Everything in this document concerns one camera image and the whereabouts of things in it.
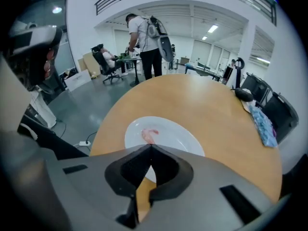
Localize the black padded pouch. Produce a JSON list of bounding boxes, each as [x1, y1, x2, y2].
[[234, 88, 255, 103]]

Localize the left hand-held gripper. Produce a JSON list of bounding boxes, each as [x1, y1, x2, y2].
[[7, 22, 64, 95]]

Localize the clear bag of blue packets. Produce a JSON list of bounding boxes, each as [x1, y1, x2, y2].
[[248, 104, 279, 148]]

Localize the black white chair headrest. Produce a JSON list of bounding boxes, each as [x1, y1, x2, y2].
[[231, 57, 245, 89]]

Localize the person's left hand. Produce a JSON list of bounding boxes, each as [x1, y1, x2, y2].
[[43, 49, 55, 80]]

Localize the person's white shirt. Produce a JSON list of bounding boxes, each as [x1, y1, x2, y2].
[[0, 54, 32, 132]]

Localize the white plate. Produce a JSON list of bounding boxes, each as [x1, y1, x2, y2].
[[124, 115, 206, 186]]

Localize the brown cardboard boxes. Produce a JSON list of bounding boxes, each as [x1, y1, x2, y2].
[[77, 52, 101, 78]]

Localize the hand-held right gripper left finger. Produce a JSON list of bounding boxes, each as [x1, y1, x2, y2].
[[104, 143, 152, 229]]

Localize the grey white backpack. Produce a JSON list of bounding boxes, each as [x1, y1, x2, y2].
[[144, 15, 175, 63]]

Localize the black office chair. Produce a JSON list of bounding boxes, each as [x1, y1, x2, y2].
[[90, 46, 124, 85]]

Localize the round glass table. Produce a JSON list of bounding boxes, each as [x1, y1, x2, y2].
[[117, 56, 143, 88]]

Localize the long office desk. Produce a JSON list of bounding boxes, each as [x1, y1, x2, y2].
[[184, 62, 222, 79]]

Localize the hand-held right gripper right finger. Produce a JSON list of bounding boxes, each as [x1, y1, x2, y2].
[[149, 144, 194, 207]]

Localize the pink item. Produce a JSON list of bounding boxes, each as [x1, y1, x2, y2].
[[140, 128, 160, 145]]

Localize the white flat box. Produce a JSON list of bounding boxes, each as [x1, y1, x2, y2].
[[64, 69, 92, 92]]

